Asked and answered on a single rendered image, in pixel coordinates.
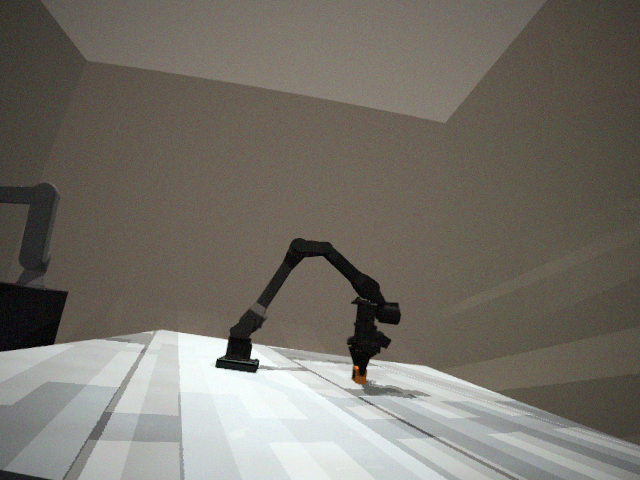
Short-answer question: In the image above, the orange block with dark square face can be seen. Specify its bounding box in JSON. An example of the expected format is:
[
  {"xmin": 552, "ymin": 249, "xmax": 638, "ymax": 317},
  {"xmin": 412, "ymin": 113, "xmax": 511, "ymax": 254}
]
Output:
[{"xmin": 352, "ymin": 365, "xmax": 367, "ymax": 384}]

